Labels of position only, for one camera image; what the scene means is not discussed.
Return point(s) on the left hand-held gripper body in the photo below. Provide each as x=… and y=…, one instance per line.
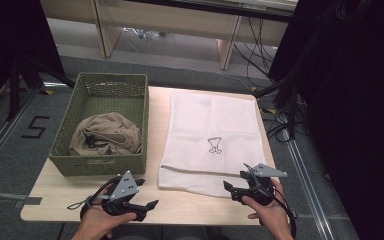
x=123, y=187

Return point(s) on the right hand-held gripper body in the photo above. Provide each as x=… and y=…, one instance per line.
x=263, y=190

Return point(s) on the beige cloth garment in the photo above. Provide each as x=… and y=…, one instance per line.
x=113, y=131

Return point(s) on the white mesh laundry bag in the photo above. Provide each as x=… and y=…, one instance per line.
x=210, y=120

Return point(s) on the green woven basket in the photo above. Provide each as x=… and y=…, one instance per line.
x=113, y=100

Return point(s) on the person's right hand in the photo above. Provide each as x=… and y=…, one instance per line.
x=275, y=213

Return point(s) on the person's left hand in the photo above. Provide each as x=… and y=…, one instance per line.
x=96, y=218

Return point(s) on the black metal stand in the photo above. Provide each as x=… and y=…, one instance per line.
x=291, y=100

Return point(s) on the grey floor strip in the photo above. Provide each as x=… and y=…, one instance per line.
x=10, y=199

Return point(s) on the black curtain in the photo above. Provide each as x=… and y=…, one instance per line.
x=356, y=116
x=10, y=40

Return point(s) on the black tripod stand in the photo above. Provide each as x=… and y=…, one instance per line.
x=15, y=86

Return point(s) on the clear plastic clutter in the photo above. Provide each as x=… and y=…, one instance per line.
x=143, y=32

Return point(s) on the light wooden desk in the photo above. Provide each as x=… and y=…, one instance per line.
x=166, y=20

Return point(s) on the metal floor rail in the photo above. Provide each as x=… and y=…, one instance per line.
x=3, y=133
x=308, y=186

